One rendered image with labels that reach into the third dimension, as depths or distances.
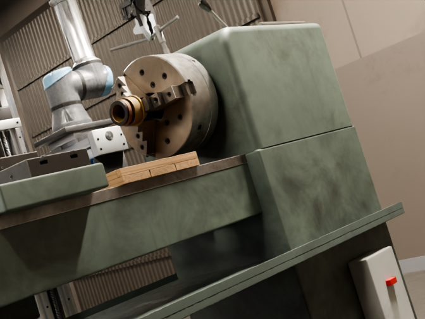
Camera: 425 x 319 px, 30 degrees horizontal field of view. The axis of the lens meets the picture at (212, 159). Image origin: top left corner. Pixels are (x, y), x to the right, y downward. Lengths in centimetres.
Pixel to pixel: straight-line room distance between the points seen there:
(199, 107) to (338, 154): 60
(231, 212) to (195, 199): 15
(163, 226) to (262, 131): 51
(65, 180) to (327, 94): 123
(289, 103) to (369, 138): 233
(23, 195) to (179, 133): 74
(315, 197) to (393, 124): 226
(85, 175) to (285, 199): 77
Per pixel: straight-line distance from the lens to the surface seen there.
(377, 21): 475
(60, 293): 289
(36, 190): 176
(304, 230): 245
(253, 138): 238
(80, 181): 183
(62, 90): 295
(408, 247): 488
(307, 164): 254
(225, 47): 241
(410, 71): 465
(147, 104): 230
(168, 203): 210
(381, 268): 262
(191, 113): 230
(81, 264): 187
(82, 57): 306
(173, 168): 213
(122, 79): 243
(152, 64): 238
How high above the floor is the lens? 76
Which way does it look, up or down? 3 degrees up
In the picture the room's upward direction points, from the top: 17 degrees counter-clockwise
